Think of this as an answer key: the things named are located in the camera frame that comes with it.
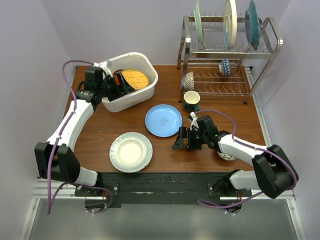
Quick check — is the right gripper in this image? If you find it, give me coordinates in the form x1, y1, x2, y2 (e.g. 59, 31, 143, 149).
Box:
172, 126, 208, 150

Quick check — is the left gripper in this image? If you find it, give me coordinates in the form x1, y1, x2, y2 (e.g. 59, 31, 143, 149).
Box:
98, 71, 135, 102

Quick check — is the red fluted plate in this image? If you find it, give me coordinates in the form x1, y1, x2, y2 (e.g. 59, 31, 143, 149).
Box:
113, 69, 123, 87

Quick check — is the yellow woven plate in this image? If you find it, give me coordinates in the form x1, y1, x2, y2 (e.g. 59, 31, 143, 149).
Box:
121, 69, 150, 91

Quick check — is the blue rimmed yellow plate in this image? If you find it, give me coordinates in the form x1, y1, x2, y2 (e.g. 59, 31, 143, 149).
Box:
144, 104, 183, 138

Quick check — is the white scalloped plate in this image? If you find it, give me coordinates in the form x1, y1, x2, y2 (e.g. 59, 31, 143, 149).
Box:
109, 132, 153, 173

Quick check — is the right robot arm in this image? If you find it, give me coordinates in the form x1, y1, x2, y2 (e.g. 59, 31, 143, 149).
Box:
172, 113, 299, 199

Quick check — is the white plastic bin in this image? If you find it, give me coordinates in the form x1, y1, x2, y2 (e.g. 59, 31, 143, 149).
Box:
102, 52, 158, 113

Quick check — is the dark green mug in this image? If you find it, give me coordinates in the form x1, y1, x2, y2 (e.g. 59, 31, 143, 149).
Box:
183, 90, 201, 113

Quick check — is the black white floral bowl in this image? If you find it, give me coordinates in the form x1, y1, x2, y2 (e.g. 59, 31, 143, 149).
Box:
217, 152, 238, 161

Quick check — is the patterned bowl in rack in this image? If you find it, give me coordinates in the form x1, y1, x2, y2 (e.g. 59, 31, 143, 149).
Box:
184, 71, 195, 91

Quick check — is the blue zigzag cup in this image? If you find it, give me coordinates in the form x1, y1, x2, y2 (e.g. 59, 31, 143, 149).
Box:
219, 58, 231, 77

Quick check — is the steel dish rack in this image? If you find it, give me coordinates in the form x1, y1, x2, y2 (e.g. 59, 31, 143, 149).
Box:
176, 15, 284, 104

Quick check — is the mint green plate in rack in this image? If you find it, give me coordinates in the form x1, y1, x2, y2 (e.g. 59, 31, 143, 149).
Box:
193, 1, 206, 49

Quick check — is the cream speckled plate in rack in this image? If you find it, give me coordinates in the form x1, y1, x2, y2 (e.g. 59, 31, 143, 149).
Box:
223, 0, 238, 49

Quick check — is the teal plate in rack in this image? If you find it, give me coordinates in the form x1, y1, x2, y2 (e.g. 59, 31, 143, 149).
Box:
244, 0, 260, 51

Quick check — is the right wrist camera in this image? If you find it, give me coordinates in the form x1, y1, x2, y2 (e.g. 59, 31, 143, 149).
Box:
187, 112, 199, 131

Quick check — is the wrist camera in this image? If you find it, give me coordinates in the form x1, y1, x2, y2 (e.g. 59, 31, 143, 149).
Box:
187, 112, 199, 131
93, 60, 113, 77

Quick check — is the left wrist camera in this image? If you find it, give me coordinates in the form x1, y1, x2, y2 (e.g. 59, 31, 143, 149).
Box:
93, 60, 113, 77

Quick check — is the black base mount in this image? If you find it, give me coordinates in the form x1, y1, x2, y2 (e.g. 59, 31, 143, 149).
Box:
75, 172, 252, 208

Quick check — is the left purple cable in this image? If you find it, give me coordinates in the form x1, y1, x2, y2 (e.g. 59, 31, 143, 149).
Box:
46, 59, 114, 216

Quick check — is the purple cable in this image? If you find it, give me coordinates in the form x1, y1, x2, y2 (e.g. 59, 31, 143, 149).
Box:
197, 109, 300, 211
46, 59, 114, 216

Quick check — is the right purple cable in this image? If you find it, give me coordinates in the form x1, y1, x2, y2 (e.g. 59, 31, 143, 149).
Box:
197, 109, 300, 211

